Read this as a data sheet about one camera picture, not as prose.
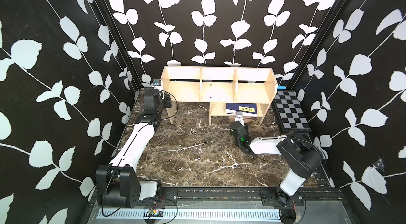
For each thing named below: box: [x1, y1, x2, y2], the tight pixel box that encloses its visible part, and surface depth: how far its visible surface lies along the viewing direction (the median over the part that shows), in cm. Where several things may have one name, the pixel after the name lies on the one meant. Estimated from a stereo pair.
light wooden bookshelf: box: [160, 65, 279, 126], surface depth 84 cm
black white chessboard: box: [272, 89, 313, 134], surface depth 104 cm
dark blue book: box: [225, 103, 258, 117], surface depth 92 cm
